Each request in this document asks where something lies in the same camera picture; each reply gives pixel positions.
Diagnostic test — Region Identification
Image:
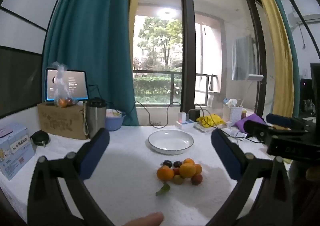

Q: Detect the blue and white carton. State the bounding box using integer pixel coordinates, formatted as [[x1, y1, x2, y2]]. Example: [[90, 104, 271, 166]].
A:
[[0, 123, 36, 181]]

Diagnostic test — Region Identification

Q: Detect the large orange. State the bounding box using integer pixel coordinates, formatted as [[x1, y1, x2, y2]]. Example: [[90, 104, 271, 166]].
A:
[[157, 168, 175, 181], [179, 163, 197, 178]]

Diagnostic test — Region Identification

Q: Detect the person's left hand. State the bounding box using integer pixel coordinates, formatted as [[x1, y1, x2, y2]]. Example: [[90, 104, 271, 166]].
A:
[[119, 212, 164, 226]]

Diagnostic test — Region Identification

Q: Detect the white air conditioner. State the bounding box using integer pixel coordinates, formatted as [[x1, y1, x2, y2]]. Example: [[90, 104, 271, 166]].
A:
[[287, 6, 320, 27]]

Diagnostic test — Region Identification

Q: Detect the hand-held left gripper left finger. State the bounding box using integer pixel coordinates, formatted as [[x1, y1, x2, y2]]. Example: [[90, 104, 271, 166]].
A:
[[27, 128, 115, 226]]

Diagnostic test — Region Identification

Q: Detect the black cable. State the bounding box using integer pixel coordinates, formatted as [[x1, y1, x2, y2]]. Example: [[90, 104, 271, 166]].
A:
[[194, 103, 225, 129], [135, 101, 182, 127]]

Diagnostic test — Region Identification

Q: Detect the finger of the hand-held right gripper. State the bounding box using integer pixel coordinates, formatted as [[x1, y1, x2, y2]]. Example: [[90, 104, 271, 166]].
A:
[[244, 120, 308, 142], [266, 113, 309, 129]]

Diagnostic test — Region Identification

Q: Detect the black balcony railing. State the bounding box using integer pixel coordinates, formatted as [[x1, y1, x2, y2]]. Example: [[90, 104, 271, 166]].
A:
[[133, 71, 218, 106]]

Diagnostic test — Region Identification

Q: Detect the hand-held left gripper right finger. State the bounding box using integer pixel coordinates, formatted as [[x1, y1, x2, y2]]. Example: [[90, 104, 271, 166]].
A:
[[207, 128, 293, 226]]

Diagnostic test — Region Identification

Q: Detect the black round pouch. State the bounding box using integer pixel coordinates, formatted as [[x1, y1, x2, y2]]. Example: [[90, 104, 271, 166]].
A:
[[29, 130, 50, 147]]

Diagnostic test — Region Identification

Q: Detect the dark monitor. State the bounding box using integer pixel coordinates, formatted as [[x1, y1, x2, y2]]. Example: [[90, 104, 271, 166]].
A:
[[299, 62, 320, 118]]

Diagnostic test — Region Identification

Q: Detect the white plate with dark rim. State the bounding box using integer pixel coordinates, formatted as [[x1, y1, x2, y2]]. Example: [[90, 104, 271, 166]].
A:
[[148, 129, 194, 155]]

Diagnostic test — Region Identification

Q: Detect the clear plastic bag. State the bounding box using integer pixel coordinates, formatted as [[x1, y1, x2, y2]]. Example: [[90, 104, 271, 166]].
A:
[[51, 61, 74, 108]]

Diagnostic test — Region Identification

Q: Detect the grey-blue hanging towel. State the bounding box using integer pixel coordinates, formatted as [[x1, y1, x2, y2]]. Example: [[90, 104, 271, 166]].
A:
[[231, 35, 257, 82]]

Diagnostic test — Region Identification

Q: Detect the narrow teal curtain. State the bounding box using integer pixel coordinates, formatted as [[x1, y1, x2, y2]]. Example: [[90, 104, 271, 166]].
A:
[[262, 0, 301, 117]]

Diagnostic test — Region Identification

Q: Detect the stainless steel tumbler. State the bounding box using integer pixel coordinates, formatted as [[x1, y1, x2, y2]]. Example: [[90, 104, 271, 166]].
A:
[[84, 98, 107, 139]]

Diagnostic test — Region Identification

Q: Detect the purple cloth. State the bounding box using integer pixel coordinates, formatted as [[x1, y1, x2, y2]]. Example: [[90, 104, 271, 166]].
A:
[[232, 113, 267, 133]]

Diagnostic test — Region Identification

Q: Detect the white power strip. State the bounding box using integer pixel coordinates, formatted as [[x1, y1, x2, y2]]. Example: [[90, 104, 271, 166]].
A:
[[175, 120, 196, 130]]

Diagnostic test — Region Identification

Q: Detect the yellow curtain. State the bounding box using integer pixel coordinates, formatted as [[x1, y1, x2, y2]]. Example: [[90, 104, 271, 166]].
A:
[[244, 0, 294, 118]]

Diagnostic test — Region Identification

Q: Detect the green leaf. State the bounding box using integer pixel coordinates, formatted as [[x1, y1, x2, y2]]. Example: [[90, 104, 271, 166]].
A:
[[155, 183, 171, 196]]

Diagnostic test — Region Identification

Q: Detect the yellow plastic bag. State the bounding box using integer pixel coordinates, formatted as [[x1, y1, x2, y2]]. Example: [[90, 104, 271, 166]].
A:
[[196, 114, 225, 128]]

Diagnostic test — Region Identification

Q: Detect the blue plastic basin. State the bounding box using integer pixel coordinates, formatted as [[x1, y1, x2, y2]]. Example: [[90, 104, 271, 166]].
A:
[[105, 109, 125, 132]]

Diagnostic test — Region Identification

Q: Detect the tablet screen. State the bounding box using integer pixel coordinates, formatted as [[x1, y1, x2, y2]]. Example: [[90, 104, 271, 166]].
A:
[[45, 68, 89, 103]]

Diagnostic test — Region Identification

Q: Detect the brown cardboard box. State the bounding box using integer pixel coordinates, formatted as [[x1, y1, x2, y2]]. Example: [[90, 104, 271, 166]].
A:
[[37, 102, 88, 140]]

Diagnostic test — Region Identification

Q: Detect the white desk lamp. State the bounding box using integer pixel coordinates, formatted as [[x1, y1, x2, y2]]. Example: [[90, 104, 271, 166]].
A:
[[240, 74, 264, 116]]

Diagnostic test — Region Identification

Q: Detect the white woven basket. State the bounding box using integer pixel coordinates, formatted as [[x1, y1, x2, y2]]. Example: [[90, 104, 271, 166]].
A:
[[223, 104, 243, 127]]

